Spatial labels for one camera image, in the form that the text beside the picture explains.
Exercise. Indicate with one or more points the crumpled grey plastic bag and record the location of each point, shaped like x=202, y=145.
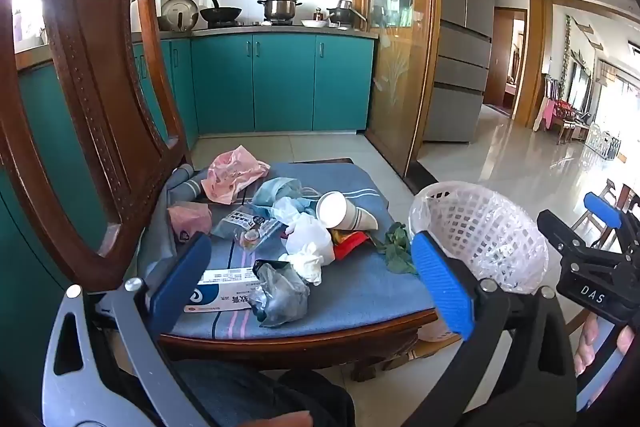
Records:
x=280, y=302

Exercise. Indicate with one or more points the blue striped table cloth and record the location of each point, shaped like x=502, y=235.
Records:
x=350, y=289

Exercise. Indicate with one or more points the person's dark trousers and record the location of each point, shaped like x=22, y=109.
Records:
x=250, y=387

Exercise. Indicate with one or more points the grey refrigerator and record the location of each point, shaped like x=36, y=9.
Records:
x=460, y=57

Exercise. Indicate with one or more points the white basket with plastic liner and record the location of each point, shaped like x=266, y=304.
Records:
x=520, y=252

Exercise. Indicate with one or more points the wooden interior door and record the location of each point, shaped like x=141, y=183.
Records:
x=502, y=57

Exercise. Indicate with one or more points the white and blue medicine box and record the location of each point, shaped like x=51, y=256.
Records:
x=220, y=294

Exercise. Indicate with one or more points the crumpled white tissue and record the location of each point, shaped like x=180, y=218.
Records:
x=307, y=264

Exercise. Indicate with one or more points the white plastic bag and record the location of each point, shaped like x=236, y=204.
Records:
x=310, y=234

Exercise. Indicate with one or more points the red snack wrapper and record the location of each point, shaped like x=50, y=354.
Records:
x=347, y=249

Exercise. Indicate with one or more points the teal kitchen base cabinets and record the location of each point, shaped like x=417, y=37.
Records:
x=280, y=82

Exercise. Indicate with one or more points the person's left hand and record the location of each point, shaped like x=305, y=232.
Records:
x=277, y=420

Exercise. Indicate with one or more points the green vegetable leaf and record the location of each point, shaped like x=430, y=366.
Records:
x=397, y=252

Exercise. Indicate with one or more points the carved wooden chair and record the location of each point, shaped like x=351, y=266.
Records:
x=100, y=57

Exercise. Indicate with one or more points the white plate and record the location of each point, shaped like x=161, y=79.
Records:
x=314, y=23

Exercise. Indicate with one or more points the blue face mask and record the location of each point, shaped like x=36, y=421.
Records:
x=272, y=192

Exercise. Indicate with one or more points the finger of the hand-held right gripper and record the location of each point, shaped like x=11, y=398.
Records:
x=555, y=229
x=602, y=207

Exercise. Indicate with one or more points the round steel pan lid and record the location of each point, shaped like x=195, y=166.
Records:
x=179, y=14

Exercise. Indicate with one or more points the black wok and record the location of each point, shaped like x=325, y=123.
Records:
x=220, y=13

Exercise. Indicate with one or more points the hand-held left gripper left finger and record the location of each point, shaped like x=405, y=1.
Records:
x=182, y=277

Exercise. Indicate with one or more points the clear packet with black label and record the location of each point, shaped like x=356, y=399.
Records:
x=234, y=224

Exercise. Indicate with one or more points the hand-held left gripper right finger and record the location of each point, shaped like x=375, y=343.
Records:
x=442, y=287

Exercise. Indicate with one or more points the small brown bottle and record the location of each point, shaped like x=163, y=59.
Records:
x=318, y=14

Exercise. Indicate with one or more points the person's right hand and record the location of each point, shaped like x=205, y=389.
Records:
x=587, y=347

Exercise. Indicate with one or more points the small crumpled pink bag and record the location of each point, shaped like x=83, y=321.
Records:
x=190, y=219

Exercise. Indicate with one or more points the wooden framed glass door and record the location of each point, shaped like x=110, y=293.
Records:
x=395, y=82

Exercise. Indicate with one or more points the striped white paper cup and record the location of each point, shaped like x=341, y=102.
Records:
x=345, y=213

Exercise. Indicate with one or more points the stainless steel pot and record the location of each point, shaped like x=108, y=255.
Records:
x=280, y=7

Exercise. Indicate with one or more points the large pink plastic bag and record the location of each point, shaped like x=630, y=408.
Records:
x=230, y=177

